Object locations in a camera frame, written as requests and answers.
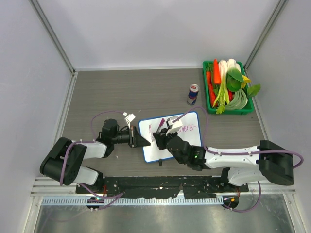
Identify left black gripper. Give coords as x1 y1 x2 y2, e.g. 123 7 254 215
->
112 126 150 148

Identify magenta capped marker pen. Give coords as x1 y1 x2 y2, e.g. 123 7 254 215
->
156 118 165 133

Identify blue framed whiteboard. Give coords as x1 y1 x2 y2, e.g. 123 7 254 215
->
138 111 202 163

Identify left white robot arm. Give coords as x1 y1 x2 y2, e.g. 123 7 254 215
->
39 119 151 194

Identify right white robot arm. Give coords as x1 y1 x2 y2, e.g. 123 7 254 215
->
153 129 294 192

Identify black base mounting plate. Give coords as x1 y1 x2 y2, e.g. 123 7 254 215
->
86 176 249 199

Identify blue silver energy drink can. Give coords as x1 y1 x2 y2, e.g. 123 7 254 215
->
187 84 200 105

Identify small orange toy carrot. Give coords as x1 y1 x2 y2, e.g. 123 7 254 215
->
206 71 216 108

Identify large orange toy carrot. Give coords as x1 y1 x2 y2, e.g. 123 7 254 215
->
213 59 221 85

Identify pale green toy beans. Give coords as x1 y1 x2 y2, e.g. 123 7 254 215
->
225 89 248 111

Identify green plastic tray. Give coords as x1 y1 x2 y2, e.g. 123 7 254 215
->
203 61 254 115

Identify green toy leafy vegetable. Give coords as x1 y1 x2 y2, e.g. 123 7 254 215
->
226 67 261 99

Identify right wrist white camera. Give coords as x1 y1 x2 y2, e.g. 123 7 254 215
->
166 116 183 135

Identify wrist white camera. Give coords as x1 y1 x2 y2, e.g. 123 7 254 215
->
166 116 183 135
122 112 136 129

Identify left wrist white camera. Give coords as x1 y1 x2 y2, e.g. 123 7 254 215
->
122 112 136 129

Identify white slotted cable duct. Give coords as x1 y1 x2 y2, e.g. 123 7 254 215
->
41 196 223 206

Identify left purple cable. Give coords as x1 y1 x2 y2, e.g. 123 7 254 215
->
58 110 127 211

